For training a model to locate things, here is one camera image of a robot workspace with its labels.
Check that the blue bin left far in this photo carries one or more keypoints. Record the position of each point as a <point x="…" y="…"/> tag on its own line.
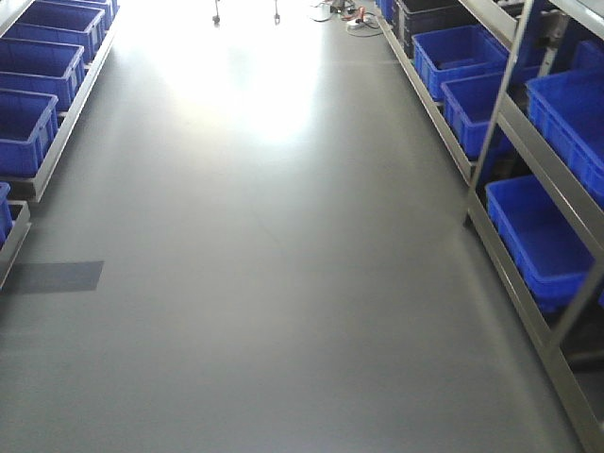
<point x="110" y="8"/>

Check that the blue bin lower middle right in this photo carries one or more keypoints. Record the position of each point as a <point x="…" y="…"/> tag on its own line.
<point x="469" y="103"/>

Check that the blue bin left near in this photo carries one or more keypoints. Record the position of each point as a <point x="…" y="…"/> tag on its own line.
<point x="29" y="124"/>

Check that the blue bin upper right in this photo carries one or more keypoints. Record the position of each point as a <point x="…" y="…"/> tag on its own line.
<point x="567" y="109"/>

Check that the blue bin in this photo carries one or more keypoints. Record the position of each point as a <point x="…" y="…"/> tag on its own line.
<point x="546" y="250"/>
<point x="110" y="8"/>
<point x="456" y="53"/>
<point x="469" y="103"/>
<point x="29" y="124"/>
<point x="567" y="109"/>
<point x="62" y="23"/>
<point x="43" y="67"/>

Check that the black bin far right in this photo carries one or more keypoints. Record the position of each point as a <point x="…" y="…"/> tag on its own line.
<point x="411" y="17"/>

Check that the blue bin left bottom edge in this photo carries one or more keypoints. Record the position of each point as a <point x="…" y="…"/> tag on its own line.
<point x="5" y="214"/>

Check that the right steel shelf rack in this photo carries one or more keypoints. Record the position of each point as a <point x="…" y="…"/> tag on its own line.
<point x="569" y="346"/>

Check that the blue bin lower far right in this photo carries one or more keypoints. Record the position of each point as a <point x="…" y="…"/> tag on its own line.
<point x="456" y="53"/>

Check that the blue bin lower near right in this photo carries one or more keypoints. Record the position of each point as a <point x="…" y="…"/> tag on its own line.
<point x="546" y="250"/>

